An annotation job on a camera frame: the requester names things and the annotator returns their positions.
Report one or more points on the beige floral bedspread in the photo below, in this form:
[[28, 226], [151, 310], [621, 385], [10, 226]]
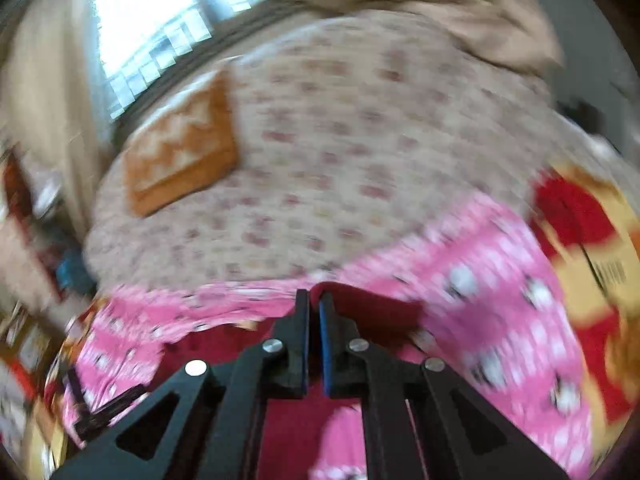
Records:
[[350, 160]]

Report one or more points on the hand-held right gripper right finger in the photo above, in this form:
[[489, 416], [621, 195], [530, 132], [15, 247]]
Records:
[[327, 352]]

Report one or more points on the orange checkered pillow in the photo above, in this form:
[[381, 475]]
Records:
[[180, 155]]

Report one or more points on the dark red garment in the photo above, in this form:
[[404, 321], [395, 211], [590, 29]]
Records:
[[295, 435]]

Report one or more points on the pink penguin print blanket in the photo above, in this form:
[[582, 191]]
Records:
[[500, 285]]

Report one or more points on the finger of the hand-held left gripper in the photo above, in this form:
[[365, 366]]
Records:
[[107, 412]]

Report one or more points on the beige curtain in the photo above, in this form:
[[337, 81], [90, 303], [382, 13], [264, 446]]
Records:
[[45, 100]]

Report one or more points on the red yellow printed box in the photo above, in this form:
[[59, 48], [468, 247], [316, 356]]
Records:
[[570, 210]]

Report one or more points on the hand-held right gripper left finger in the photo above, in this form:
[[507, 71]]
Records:
[[300, 340]]

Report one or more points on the bright window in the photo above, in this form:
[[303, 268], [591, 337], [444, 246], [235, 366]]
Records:
[[140, 10]]

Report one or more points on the blue plastic bag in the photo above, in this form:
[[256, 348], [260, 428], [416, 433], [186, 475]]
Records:
[[75, 272]]

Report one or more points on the beige padded cloth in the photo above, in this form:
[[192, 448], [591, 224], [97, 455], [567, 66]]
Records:
[[450, 5]]

